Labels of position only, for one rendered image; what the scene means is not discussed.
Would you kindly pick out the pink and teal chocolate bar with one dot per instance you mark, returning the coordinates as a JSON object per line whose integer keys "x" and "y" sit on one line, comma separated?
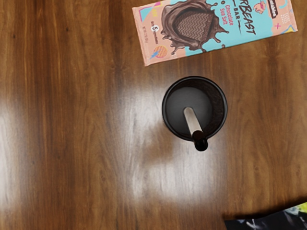
{"x": 251, "y": 21}

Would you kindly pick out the white pen with black cap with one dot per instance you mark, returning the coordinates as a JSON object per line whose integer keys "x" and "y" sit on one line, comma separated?
{"x": 193, "y": 123}

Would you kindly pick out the black and yellow printed packet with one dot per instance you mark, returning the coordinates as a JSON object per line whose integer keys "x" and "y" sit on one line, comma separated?
{"x": 275, "y": 219}

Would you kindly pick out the black mesh pen holder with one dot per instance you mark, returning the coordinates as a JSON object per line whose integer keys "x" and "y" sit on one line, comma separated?
{"x": 175, "y": 105}

